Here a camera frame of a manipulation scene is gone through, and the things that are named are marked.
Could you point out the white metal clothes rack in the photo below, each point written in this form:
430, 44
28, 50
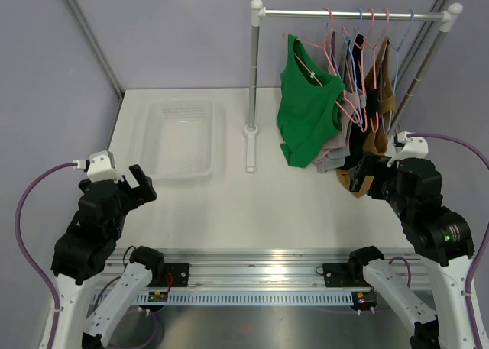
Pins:
446, 20

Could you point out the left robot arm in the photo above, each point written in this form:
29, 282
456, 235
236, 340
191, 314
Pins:
80, 256

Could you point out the black tank top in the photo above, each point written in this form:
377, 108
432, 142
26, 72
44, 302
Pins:
356, 136

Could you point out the brown tank top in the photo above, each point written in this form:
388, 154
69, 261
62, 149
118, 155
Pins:
380, 99

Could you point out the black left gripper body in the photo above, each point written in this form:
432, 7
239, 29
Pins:
134, 197

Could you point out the grey tank top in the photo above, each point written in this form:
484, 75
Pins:
335, 150

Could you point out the white plastic basket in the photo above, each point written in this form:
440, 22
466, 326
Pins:
178, 139

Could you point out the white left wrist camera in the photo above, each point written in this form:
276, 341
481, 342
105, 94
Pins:
99, 167

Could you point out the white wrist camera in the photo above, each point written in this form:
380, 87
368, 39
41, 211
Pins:
99, 167
406, 147

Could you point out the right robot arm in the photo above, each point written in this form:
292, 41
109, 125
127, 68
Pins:
443, 241

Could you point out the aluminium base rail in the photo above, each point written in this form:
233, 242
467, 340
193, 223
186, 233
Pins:
255, 269

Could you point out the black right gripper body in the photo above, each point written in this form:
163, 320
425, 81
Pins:
383, 176

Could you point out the pink tank top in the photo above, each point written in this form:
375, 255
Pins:
350, 94

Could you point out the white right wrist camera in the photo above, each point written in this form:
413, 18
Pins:
406, 147

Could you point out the green tank top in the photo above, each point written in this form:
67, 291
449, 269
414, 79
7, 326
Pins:
309, 95

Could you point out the white slotted cable duct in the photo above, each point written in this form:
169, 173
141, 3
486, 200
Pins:
265, 298

